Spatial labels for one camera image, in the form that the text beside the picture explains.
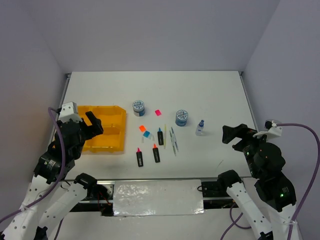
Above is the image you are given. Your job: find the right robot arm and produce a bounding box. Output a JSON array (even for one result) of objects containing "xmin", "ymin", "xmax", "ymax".
[{"xmin": 217, "ymin": 121, "xmax": 300, "ymax": 240}]

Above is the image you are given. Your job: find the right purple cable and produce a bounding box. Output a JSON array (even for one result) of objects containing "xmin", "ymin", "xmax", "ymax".
[{"xmin": 219, "ymin": 122, "xmax": 320, "ymax": 240}]

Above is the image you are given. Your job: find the small clear spray bottle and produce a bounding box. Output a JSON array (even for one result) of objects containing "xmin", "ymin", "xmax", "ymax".
[{"xmin": 195, "ymin": 120, "xmax": 205, "ymax": 136}]

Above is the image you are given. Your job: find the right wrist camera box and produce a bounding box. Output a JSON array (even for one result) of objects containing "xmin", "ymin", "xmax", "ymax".
[{"xmin": 253, "ymin": 120, "xmax": 282, "ymax": 140}]

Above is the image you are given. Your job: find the white pen left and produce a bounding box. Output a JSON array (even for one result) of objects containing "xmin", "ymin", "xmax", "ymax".
[{"xmin": 169, "ymin": 130, "xmax": 177, "ymax": 157}]

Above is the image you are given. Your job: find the blue round tin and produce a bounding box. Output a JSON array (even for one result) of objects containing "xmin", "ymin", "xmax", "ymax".
[{"xmin": 175, "ymin": 109, "xmax": 189, "ymax": 127}]

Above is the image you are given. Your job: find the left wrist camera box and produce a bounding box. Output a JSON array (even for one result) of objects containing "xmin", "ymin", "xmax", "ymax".
[{"xmin": 58, "ymin": 101, "xmax": 82, "ymax": 123}]

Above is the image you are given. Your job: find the white pen right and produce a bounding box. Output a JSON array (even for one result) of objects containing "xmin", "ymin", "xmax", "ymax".
[{"xmin": 171, "ymin": 127, "xmax": 179, "ymax": 152}]

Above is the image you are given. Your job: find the orange highlighter cap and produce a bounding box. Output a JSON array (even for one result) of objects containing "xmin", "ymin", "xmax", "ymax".
[{"xmin": 139, "ymin": 125, "xmax": 146, "ymax": 132}]

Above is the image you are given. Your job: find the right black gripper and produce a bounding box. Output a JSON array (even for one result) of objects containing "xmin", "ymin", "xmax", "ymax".
[{"xmin": 221, "ymin": 121, "xmax": 272, "ymax": 176}]

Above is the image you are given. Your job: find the grey-blue round tin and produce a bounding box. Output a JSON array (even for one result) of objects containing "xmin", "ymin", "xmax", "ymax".
[{"xmin": 132, "ymin": 100, "xmax": 145, "ymax": 117}]

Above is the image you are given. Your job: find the orange plastic sorting tray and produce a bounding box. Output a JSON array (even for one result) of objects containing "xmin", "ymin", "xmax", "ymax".
[{"xmin": 78, "ymin": 105, "xmax": 127, "ymax": 153}]

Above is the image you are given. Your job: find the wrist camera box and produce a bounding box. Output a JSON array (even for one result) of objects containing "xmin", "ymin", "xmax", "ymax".
[
  {"xmin": 253, "ymin": 120, "xmax": 282, "ymax": 140},
  {"xmin": 58, "ymin": 101, "xmax": 82, "ymax": 123}
]

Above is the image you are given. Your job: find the blue highlighter cap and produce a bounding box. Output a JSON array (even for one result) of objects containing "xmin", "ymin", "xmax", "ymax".
[{"xmin": 143, "ymin": 130, "xmax": 155, "ymax": 140}]

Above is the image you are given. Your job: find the silver foil covered plate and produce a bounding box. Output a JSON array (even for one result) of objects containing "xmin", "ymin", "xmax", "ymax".
[{"xmin": 113, "ymin": 179, "xmax": 204, "ymax": 217}]

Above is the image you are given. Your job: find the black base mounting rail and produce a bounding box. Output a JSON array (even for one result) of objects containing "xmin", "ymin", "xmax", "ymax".
[{"xmin": 71, "ymin": 181, "xmax": 234, "ymax": 217}]

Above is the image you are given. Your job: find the orange black highlighter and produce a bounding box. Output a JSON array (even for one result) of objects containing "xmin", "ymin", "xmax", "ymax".
[{"xmin": 152, "ymin": 143, "xmax": 161, "ymax": 163}]

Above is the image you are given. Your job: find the white pen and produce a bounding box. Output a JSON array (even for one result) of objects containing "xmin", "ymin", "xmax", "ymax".
[
  {"xmin": 169, "ymin": 130, "xmax": 177, "ymax": 157},
  {"xmin": 171, "ymin": 127, "xmax": 179, "ymax": 152}
]

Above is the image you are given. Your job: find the pink black highlighter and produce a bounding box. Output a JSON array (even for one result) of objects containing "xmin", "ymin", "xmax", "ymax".
[{"xmin": 136, "ymin": 147, "xmax": 144, "ymax": 167}]

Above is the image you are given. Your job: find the pink highlighter cap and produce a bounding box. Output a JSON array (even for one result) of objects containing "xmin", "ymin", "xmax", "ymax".
[{"xmin": 155, "ymin": 109, "xmax": 162, "ymax": 116}]

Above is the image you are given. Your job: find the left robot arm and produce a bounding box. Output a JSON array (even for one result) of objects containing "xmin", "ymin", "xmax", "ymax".
[{"xmin": 0, "ymin": 111, "xmax": 103, "ymax": 240}]

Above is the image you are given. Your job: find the blue tipped black highlighter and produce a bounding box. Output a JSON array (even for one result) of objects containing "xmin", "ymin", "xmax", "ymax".
[{"xmin": 157, "ymin": 127, "xmax": 164, "ymax": 146}]

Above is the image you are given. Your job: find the yellow thin pen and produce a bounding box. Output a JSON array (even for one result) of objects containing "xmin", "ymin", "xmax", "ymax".
[{"xmin": 163, "ymin": 124, "xmax": 167, "ymax": 149}]

